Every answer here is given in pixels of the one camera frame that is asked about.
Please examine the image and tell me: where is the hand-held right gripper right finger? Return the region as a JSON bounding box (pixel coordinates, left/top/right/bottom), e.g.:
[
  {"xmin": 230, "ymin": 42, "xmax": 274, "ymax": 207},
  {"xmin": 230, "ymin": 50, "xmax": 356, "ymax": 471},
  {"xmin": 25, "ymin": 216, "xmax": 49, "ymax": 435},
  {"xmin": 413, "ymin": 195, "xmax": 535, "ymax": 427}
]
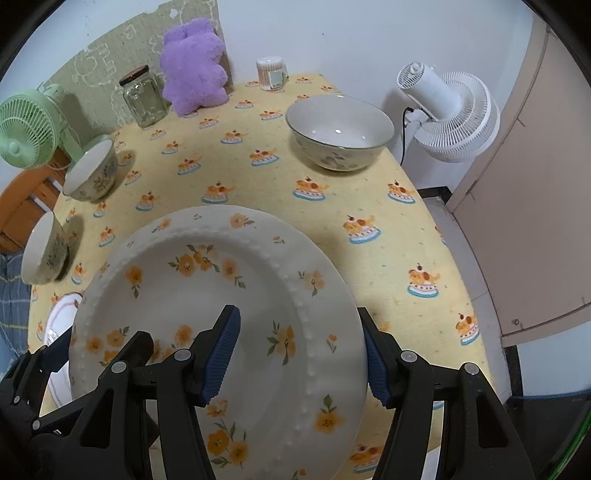
[{"xmin": 358, "ymin": 307, "xmax": 536, "ymax": 480}]

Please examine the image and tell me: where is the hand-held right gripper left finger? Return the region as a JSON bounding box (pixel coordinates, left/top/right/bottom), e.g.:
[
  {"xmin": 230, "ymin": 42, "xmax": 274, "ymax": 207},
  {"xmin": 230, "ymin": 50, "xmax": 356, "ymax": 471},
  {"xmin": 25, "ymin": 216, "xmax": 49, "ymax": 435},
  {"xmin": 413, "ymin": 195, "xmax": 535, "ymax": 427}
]
[{"xmin": 69, "ymin": 305, "xmax": 243, "ymax": 480}]

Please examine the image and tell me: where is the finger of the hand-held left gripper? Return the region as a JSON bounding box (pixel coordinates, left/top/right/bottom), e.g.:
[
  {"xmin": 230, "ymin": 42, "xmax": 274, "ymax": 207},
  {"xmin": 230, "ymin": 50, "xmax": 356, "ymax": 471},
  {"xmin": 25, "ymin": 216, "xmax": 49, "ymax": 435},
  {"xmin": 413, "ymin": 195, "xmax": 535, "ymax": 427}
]
[{"xmin": 0, "ymin": 325, "xmax": 77, "ymax": 418}]

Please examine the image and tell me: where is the white plate with red rim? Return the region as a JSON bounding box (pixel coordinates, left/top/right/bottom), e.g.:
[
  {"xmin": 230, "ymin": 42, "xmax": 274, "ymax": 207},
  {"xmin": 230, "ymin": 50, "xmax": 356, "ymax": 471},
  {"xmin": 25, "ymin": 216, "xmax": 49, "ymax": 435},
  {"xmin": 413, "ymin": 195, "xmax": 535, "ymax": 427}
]
[{"xmin": 39, "ymin": 291, "xmax": 84, "ymax": 409}]

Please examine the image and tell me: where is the white plate with orange flowers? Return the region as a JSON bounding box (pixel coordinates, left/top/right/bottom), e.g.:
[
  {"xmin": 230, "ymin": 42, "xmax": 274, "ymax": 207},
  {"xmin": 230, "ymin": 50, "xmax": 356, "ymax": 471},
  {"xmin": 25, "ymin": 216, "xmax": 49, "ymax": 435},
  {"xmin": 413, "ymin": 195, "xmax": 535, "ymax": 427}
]
[{"xmin": 68, "ymin": 205, "xmax": 368, "ymax": 480}]

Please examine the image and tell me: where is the small floral ceramic bowl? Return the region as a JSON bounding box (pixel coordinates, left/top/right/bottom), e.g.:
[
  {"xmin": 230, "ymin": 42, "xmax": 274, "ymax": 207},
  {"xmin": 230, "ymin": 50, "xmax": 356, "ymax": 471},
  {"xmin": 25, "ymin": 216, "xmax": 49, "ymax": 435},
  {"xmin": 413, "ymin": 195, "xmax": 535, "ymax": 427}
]
[
  {"xmin": 62, "ymin": 137, "xmax": 119, "ymax": 202},
  {"xmin": 21, "ymin": 211, "xmax": 70, "ymax": 285}
]

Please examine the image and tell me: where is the large ceramic bowl dark rim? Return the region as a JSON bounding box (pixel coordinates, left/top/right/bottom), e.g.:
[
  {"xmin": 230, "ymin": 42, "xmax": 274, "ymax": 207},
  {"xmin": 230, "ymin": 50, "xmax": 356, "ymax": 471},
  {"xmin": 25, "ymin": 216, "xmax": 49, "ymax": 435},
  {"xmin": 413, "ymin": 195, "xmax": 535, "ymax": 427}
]
[{"xmin": 285, "ymin": 95, "xmax": 395, "ymax": 172}]

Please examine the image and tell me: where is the blue plaid cloth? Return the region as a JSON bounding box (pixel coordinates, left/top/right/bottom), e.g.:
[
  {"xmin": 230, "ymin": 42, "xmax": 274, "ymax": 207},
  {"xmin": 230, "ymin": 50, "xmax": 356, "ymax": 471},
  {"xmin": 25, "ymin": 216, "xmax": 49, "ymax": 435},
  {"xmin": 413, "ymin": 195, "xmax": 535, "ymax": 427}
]
[{"xmin": 0, "ymin": 251, "xmax": 33, "ymax": 365}]

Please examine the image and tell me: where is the wooden chair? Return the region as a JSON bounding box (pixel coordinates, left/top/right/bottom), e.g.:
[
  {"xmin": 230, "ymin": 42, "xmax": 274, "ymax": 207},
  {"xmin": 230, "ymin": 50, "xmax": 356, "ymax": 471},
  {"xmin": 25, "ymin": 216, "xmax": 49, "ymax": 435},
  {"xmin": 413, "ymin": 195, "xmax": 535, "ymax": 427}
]
[{"xmin": 0, "ymin": 152, "xmax": 70, "ymax": 254}]

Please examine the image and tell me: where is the yellow printed tablecloth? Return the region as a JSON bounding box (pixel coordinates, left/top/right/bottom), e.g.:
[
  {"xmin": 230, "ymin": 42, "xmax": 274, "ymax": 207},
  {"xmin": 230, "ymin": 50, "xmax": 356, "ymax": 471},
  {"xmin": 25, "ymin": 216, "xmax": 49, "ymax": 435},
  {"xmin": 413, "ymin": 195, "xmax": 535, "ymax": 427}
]
[{"xmin": 28, "ymin": 71, "xmax": 485, "ymax": 480}]

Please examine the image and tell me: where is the green desk fan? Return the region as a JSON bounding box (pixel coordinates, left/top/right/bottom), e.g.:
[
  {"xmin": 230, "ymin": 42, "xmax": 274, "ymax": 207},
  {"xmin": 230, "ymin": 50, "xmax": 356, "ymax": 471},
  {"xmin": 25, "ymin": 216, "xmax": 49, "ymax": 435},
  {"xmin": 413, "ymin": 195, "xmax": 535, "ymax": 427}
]
[{"xmin": 0, "ymin": 83, "xmax": 95, "ymax": 169}]

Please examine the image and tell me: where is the beige door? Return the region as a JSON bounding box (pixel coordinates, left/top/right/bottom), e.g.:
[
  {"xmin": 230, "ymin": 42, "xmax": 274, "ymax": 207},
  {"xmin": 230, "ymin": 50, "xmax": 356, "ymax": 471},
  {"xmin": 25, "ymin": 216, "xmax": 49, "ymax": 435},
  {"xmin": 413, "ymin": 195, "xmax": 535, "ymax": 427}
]
[{"xmin": 445, "ymin": 18, "xmax": 591, "ymax": 347}]

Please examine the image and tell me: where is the glass jar with dark lid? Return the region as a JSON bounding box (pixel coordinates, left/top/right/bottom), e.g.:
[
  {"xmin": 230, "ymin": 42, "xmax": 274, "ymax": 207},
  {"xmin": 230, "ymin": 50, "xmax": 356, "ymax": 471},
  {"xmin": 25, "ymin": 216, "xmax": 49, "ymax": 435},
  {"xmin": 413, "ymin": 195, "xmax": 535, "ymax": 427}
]
[{"xmin": 119, "ymin": 65, "xmax": 169, "ymax": 129}]

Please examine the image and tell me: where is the white desk fan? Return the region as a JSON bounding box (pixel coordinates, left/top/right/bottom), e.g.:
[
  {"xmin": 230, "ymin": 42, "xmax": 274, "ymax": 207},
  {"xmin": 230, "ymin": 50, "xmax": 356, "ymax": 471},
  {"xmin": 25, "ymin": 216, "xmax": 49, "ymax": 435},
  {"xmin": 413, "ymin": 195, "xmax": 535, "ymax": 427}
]
[{"xmin": 397, "ymin": 62, "xmax": 502, "ymax": 164}]

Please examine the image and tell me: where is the cotton swab container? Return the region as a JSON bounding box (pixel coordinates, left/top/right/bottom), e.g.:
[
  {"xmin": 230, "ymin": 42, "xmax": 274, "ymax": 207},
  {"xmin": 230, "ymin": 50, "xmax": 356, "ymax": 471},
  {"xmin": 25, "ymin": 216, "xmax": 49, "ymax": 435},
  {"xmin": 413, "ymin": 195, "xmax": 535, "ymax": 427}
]
[{"xmin": 256, "ymin": 56, "xmax": 289, "ymax": 92}]

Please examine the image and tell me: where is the purple plush toy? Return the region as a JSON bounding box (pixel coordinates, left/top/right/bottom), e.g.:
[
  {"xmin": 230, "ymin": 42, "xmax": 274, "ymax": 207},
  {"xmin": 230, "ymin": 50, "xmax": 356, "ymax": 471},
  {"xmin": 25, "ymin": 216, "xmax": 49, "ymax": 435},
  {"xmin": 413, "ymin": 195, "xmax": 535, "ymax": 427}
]
[{"xmin": 159, "ymin": 17, "xmax": 230, "ymax": 116}]

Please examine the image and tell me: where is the black fan cable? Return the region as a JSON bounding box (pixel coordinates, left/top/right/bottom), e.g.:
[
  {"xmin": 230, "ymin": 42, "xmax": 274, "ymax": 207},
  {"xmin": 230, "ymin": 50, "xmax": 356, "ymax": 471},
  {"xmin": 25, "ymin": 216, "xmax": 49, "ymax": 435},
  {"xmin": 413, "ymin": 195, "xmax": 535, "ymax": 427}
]
[{"xmin": 399, "ymin": 106, "xmax": 416, "ymax": 166}]

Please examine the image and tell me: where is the green patterned wall board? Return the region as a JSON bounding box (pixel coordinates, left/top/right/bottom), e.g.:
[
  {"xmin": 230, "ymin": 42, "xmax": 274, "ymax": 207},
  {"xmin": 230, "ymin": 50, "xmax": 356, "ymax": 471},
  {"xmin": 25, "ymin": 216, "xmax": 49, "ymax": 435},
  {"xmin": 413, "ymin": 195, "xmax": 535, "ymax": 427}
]
[{"xmin": 44, "ymin": 0, "xmax": 234, "ymax": 134}]

